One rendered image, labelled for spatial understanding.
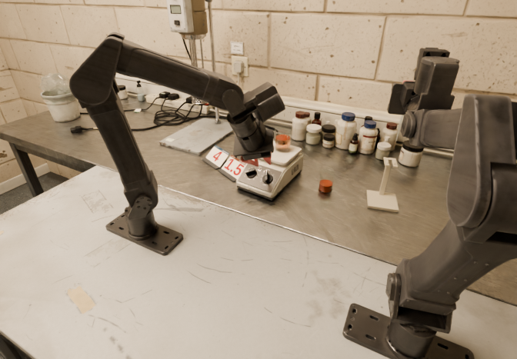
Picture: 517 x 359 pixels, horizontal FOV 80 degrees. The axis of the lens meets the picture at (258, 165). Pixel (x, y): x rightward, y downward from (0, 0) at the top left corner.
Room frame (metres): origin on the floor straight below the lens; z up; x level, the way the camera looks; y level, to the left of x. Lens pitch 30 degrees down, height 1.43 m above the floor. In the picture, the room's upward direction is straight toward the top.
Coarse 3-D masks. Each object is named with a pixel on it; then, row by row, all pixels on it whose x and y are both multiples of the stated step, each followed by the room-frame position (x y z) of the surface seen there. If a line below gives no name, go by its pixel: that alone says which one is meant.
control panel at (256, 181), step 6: (246, 168) 0.80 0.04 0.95; (258, 168) 0.79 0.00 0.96; (264, 168) 0.79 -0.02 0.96; (270, 168) 0.78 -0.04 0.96; (258, 174) 0.77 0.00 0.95; (264, 174) 0.77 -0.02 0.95; (270, 174) 0.76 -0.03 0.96; (276, 174) 0.76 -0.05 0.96; (240, 180) 0.77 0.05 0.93; (246, 180) 0.76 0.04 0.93; (252, 180) 0.76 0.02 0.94; (258, 180) 0.75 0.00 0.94; (276, 180) 0.74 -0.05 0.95; (258, 186) 0.73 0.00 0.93; (264, 186) 0.73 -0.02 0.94; (270, 186) 0.73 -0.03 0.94
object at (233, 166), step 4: (228, 160) 0.90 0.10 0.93; (232, 160) 0.89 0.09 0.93; (228, 164) 0.88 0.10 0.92; (232, 164) 0.88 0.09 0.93; (236, 164) 0.87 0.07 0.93; (240, 164) 0.86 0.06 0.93; (228, 168) 0.87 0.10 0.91; (232, 168) 0.86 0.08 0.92; (236, 168) 0.85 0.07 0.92; (240, 168) 0.85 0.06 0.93; (232, 172) 0.85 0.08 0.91; (236, 172) 0.84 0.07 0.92; (240, 172) 0.83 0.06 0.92; (236, 176) 0.83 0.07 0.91
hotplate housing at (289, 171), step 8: (264, 160) 0.82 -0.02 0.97; (296, 160) 0.83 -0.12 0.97; (272, 168) 0.78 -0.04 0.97; (280, 168) 0.77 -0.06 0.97; (288, 168) 0.78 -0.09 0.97; (296, 168) 0.83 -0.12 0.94; (280, 176) 0.75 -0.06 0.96; (288, 176) 0.78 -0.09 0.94; (240, 184) 0.76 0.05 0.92; (248, 184) 0.75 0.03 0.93; (280, 184) 0.74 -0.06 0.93; (256, 192) 0.73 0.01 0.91; (264, 192) 0.72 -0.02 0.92; (272, 192) 0.71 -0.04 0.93
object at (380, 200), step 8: (384, 160) 0.72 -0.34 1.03; (392, 160) 0.72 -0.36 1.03; (384, 176) 0.73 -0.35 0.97; (384, 184) 0.73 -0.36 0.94; (368, 192) 0.74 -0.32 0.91; (376, 192) 0.74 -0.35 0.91; (384, 192) 0.73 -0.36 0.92; (368, 200) 0.70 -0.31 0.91; (376, 200) 0.70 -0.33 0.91; (384, 200) 0.70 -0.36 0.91; (392, 200) 0.70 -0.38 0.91; (376, 208) 0.67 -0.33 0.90; (384, 208) 0.67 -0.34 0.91; (392, 208) 0.66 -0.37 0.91
